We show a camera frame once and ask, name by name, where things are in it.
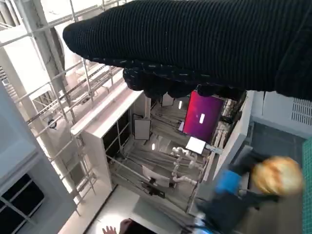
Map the white mesh cabinet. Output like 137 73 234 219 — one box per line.
243 90 312 158

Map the white robot figure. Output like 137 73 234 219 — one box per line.
170 146 203 189

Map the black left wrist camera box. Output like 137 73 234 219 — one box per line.
196 192 259 234

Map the white lit screen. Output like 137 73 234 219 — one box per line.
185 136 207 155

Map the black knitted gloved right hand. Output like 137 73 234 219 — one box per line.
62 0 312 100

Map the green cutting mat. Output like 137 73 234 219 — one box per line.
301 136 312 234

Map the white metal pipe scaffold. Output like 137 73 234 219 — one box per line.
0 0 122 217

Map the monitor with red screen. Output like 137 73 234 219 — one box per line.
182 90 225 144

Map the white panel on stand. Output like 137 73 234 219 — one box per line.
134 118 151 141

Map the long lobed toy bread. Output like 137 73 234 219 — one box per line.
252 156 305 195

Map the person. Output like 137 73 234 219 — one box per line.
120 218 145 234

